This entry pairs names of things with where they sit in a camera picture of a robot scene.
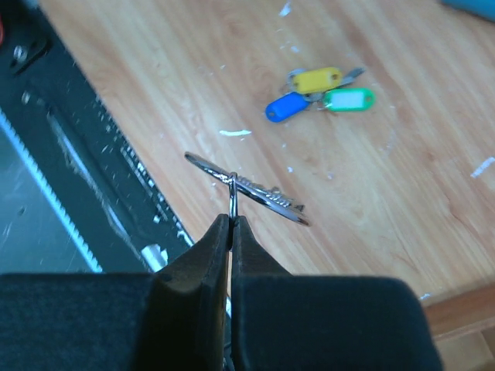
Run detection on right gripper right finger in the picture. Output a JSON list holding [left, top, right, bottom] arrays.
[[231, 217, 443, 370]]

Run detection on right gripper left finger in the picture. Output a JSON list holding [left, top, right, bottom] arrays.
[[1, 214, 230, 370]]

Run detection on silver metal keyring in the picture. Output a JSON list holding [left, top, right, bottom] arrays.
[[184, 151, 310, 226]]

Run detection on dark blue key tag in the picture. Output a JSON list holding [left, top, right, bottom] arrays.
[[265, 92, 310, 123]]

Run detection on green key tag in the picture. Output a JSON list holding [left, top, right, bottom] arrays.
[[323, 88, 375, 112]]

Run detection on yellow key tag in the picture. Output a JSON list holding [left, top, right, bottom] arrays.
[[292, 67, 343, 94]]

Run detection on folded blue cloth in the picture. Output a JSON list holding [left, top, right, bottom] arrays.
[[441, 0, 495, 22]]

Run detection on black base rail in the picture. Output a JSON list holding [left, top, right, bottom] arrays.
[[1, 1, 193, 273]]

